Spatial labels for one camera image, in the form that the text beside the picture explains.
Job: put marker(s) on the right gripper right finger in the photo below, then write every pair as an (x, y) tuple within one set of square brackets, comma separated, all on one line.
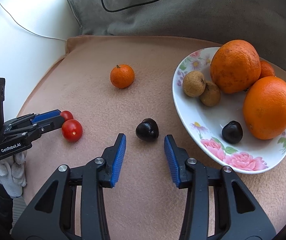
[(218, 204)]

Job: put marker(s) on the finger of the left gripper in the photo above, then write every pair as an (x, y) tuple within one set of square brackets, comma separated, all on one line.
[(48, 127), (43, 116)]

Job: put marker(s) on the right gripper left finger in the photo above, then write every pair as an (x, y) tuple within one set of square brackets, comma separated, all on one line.
[(70, 204)]

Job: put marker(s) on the oval red cherry tomato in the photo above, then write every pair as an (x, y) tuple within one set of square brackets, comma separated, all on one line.
[(67, 115)]

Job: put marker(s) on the round red cherry tomato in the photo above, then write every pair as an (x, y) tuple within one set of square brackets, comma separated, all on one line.
[(72, 130)]

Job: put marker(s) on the dark cherry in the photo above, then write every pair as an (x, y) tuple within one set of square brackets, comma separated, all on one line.
[(147, 130), (232, 132)]

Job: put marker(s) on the small tangerine with stem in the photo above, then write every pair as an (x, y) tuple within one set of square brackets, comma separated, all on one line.
[(122, 76)]

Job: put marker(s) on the brown longan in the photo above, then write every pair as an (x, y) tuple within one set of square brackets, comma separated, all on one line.
[(211, 95), (194, 84)]

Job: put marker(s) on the smooth bright orange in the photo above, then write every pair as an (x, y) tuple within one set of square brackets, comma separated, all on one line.
[(264, 108)]

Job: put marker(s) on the large rough orange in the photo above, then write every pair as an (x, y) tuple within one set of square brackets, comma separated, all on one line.
[(235, 66)]

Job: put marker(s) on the left white gloved hand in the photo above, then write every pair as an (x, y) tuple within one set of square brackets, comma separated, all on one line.
[(12, 174)]

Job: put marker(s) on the floral white ceramic plate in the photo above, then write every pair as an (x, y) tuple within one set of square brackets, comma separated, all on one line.
[(205, 124)]

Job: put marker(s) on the pink fleece blanket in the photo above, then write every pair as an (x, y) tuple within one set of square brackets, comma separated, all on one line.
[(144, 204)]

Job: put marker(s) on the grey folded blanket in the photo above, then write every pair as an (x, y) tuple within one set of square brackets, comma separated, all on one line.
[(260, 22)]

